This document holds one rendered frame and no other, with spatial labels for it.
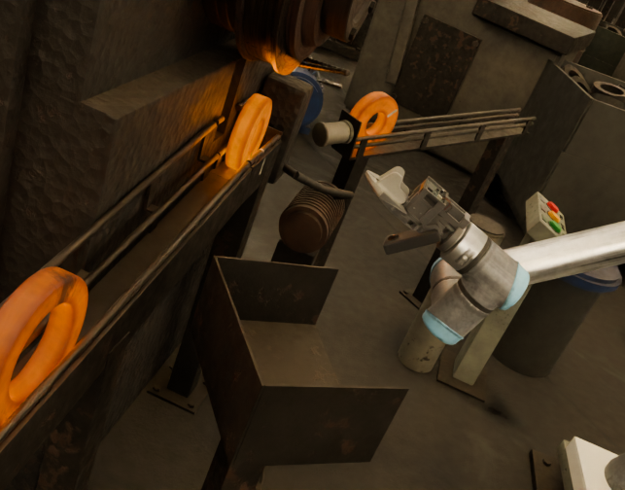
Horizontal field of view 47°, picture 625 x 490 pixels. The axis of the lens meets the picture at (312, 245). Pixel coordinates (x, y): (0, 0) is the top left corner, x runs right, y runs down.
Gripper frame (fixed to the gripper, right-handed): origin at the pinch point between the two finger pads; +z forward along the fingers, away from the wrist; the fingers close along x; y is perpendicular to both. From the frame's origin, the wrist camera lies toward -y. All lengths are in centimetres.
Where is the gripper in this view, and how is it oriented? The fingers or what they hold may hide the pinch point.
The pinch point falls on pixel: (368, 178)
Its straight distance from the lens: 140.0
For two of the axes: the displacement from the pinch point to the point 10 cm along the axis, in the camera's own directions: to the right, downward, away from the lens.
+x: -2.5, 4.0, -8.8
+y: 5.9, -6.6, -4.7
